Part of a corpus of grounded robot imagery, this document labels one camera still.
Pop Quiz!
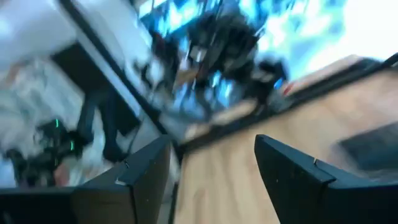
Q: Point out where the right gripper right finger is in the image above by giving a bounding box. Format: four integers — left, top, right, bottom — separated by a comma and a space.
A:
254, 134, 398, 224

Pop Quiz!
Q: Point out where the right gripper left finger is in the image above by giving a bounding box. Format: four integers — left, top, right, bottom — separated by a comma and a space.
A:
0, 134, 172, 224

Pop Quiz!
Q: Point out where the black jewel case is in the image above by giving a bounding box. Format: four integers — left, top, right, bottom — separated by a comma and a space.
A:
332, 123, 398, 184

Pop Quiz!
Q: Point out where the black device with green lights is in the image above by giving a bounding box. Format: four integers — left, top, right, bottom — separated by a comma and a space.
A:
4, 118, 86, 188

